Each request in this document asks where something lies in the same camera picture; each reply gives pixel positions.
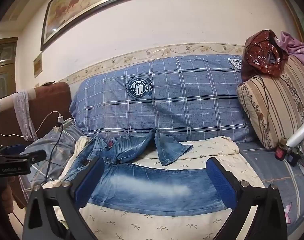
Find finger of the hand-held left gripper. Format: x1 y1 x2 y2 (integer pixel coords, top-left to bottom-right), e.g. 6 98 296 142
18 149 47 165

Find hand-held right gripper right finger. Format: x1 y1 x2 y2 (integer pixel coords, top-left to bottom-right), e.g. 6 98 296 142
206 157 288 240

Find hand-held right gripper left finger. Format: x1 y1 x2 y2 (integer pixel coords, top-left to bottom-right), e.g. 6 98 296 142
22 156 106 240

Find blue denim pants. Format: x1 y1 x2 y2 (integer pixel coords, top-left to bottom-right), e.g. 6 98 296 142
59 128 228 215

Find grey-blue quilt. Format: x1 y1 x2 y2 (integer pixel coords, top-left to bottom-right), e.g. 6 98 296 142
18 125 84 188

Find white power strip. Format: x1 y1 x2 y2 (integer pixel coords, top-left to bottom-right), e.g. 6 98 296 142
53 118 75 133

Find lilac cloth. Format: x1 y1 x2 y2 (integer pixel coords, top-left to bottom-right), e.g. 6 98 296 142
13 90 38 142

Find blue sheet with pink flower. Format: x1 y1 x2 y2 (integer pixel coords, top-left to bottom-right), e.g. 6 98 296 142
238 141 304 240

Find small red bottle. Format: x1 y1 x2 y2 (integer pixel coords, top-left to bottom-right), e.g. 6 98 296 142
275 137 289 160

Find cream leaf-print blanket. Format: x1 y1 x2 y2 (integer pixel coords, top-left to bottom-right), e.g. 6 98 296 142
42 135 266 240

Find small dark bottle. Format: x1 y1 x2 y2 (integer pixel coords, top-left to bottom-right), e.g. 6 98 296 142
287 147 303 167

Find wooden cabinet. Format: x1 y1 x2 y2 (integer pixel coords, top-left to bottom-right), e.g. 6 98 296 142
0 37 18 101

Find blue striped pillow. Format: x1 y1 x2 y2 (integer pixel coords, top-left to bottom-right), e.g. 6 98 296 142
69 54 257 143

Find white cylindrical bottle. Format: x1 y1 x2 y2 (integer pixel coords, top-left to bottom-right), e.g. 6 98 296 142
286 116 304 147

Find beige striped floral cushion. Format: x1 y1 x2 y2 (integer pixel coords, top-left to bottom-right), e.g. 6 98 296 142
236 55 304 150

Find dark red cloth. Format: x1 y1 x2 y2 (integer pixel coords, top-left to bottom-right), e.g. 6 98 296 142
240 29 289 82

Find purple cloth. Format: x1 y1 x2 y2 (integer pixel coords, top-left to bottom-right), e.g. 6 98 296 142
279 31 304 64

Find framed horse painting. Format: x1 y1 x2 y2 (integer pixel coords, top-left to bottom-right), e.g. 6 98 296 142
40 0 194 52

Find black cable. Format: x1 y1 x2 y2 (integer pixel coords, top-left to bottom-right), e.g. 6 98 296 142
46 122 64 182

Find white cable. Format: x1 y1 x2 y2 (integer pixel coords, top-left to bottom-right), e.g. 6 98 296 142
0 111 60 138

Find small framed wall picture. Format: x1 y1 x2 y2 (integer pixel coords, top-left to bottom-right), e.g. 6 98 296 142
33 53 43 78

